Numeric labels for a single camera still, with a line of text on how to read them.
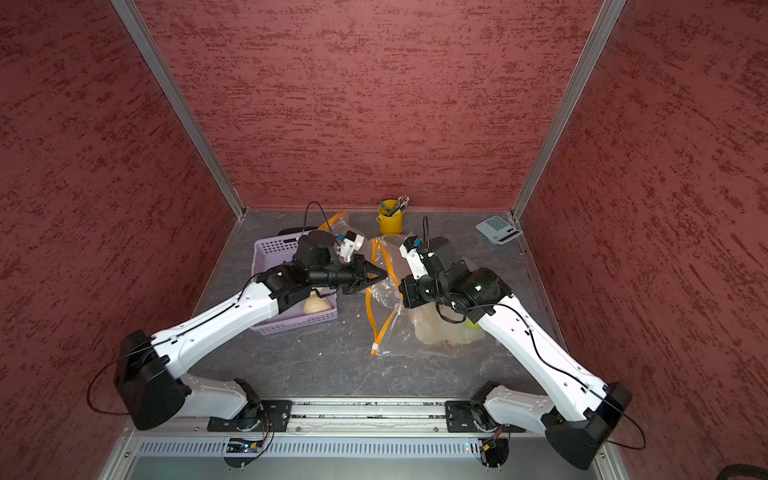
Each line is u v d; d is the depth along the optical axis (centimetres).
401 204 101
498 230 113
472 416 67
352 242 70
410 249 62
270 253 106
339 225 100
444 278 50
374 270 70
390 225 107
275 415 74
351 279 64
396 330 67
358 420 74
